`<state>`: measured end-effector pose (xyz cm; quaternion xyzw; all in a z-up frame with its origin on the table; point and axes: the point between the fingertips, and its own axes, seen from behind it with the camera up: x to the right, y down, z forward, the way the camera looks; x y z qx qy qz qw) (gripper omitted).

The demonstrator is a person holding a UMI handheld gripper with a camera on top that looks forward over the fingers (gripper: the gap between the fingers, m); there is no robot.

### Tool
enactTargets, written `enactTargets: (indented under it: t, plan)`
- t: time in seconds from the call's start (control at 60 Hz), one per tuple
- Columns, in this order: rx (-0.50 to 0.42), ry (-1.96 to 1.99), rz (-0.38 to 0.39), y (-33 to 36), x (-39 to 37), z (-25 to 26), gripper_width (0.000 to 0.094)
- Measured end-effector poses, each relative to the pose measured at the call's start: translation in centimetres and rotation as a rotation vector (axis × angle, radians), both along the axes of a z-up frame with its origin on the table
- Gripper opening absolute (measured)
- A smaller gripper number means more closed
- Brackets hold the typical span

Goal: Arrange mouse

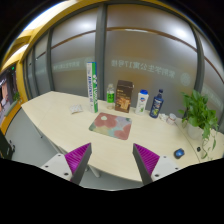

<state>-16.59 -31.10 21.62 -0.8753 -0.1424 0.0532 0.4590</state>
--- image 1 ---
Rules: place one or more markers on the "floral mouse pad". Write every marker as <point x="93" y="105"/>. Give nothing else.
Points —
<point x="111" y="125"/>

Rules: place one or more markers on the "dark blue bottle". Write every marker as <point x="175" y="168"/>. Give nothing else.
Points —
<point x="157" y="104"/>

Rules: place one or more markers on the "blue computer mouse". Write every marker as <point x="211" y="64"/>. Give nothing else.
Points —
<point x="179" y="153"/>

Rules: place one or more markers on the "small white jar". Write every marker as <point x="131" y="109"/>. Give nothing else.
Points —
<point x="171" y="119"/>

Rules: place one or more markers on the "brown paper box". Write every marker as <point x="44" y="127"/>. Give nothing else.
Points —
<point x="124" y="91"/>

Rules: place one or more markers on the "clear green-label water bottle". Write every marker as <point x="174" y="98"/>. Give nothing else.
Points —
<point x="110" y="96"/>

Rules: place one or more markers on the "green potted plant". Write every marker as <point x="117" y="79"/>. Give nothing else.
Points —
<point x="197" y="114"/>

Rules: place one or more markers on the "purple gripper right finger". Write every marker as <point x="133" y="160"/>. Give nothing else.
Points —
<point x="146" y="161"/>

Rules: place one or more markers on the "white shampoo bottle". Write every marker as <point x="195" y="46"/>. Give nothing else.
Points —
<point x="141" y="101"/>

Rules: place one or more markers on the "crumpled white wrapper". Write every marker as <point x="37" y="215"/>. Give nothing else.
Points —
<point x="163" y="117"/>

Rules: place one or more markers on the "green white shuttlecock tube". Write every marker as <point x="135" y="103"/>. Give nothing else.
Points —
<point x="92" y="86"/>

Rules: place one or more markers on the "small white tissue packet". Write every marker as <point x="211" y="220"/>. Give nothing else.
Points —
<point x="76" y="108"/>

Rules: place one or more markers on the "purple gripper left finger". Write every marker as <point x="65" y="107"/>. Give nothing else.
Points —
<point x="77" y="161"/>

